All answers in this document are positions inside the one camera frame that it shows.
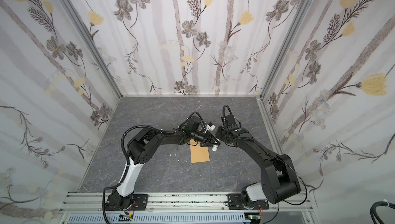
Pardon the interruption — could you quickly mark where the brown kraft envelope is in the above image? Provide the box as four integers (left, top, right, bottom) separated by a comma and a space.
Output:
189, 139, 210, 163

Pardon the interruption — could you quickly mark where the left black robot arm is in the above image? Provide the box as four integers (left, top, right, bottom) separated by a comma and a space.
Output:
102, 115, 220, 210

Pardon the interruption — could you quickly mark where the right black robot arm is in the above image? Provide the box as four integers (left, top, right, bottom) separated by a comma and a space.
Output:
216, 114, 301, 204

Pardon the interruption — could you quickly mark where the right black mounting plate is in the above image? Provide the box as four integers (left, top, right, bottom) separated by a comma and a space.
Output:
225, 192, 269, 210

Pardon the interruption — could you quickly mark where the black mounting plate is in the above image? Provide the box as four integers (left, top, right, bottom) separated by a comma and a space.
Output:
104, 194, 148, 211
225, 192, 269, 210

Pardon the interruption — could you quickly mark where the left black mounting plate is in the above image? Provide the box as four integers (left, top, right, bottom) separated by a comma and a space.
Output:
104, 194, 148, 211

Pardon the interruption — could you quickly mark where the white perforated cable duct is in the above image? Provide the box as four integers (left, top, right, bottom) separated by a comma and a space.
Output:
66, 213, 251, 224

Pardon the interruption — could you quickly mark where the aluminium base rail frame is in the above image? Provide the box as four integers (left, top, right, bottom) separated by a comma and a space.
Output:
57, 191, 318, 224

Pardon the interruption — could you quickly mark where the left black corrugated cable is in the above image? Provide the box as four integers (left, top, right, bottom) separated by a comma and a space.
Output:
101, 125, 180, 224

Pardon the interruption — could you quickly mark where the black cable bottom right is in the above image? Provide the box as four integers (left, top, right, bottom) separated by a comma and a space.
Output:
370, 200, 395, 224

